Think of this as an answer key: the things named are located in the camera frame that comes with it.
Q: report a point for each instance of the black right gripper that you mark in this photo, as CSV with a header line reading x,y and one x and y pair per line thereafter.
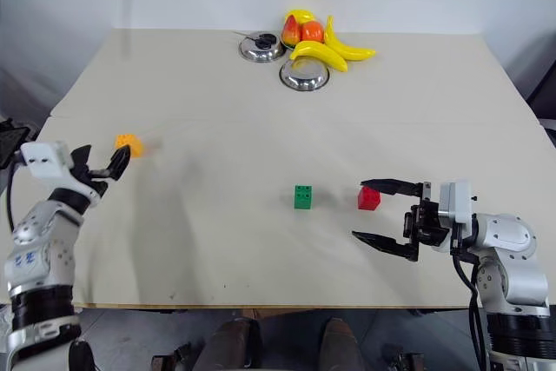
x,y
423,225

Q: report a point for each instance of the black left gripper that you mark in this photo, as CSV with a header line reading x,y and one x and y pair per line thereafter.
x,y
96,187

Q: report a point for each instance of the dark brown rounded shape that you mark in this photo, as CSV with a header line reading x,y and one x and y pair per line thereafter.
x,y
232,345

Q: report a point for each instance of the steel bowl holding fruit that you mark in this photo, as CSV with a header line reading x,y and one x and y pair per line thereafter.
x,y
286,44

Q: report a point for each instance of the green toy cube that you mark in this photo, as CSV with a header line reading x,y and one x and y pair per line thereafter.
x,y
303,197

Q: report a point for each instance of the red yellow toy mango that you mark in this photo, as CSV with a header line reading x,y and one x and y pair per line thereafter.
x,y
289,30

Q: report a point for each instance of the yellow toy banana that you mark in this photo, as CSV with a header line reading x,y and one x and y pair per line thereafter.
x,y
319,54
300,15
347,44

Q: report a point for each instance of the steel lid with black knob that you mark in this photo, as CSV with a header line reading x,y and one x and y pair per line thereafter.
x,y
261,46

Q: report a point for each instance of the orange toy fruit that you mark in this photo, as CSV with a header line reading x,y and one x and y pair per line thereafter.
x,y
312,31

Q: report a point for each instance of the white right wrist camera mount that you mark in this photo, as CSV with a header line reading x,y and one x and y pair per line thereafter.
x,y
455,201

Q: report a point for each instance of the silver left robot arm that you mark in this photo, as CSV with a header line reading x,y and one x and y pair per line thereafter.
x,y
37,253

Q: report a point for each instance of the orange toy cube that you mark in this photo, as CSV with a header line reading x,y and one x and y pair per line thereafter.
x,y
129,145

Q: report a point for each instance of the empty steel bowl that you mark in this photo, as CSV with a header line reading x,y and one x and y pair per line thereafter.
x,y
303,75

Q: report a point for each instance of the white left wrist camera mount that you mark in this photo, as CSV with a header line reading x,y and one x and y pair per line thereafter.
x,y
43,160

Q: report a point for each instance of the black rounded shape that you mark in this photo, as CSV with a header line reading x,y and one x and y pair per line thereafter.
x,y
81,355

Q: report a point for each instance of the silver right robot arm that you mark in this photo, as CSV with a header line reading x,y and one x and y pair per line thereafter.
x,y
508,258

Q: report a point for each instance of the red toy cube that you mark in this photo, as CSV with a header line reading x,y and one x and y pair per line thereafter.
x,y
368,199

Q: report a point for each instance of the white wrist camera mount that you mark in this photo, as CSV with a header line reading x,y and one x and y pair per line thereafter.
x,y
455,201
43,160

